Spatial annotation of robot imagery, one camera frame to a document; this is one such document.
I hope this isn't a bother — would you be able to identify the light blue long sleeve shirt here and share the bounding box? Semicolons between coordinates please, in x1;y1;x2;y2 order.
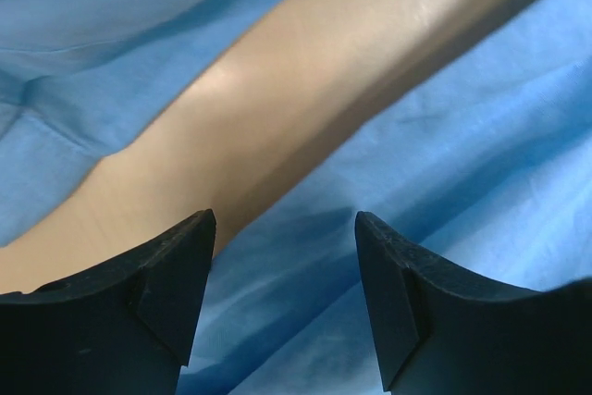
1;0;591;394

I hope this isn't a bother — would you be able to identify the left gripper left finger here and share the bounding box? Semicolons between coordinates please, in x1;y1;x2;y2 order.
1;210;216;394

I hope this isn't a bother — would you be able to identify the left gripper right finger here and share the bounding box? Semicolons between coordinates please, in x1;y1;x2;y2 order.
355;212;591;394

